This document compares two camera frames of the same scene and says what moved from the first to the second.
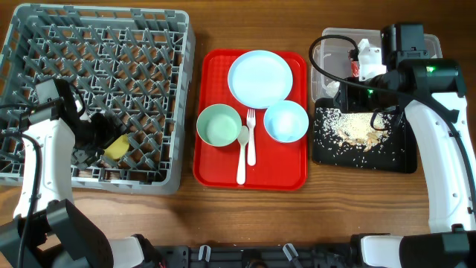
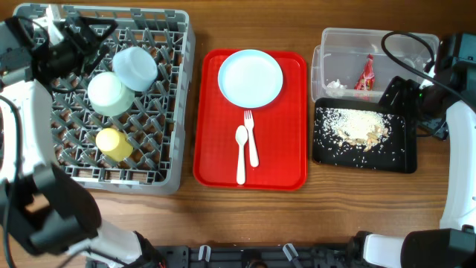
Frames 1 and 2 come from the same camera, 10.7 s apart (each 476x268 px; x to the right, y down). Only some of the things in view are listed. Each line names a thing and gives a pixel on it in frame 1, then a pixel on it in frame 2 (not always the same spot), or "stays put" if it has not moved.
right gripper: (350, 103) -> (407, 88)
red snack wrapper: (355, 68) -> (367, 80)
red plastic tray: (279, 165) stays put
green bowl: (218, 125) -> (108, 95)
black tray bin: (375, 141) stays put
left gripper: (80, 155) -> (86, 50)
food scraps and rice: (365, 139) stays put
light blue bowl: (285, 121) -> (134, 68)
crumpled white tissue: (332, 88) stays put
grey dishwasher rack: (137, 65) stays put
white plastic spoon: (242, 138) stays put
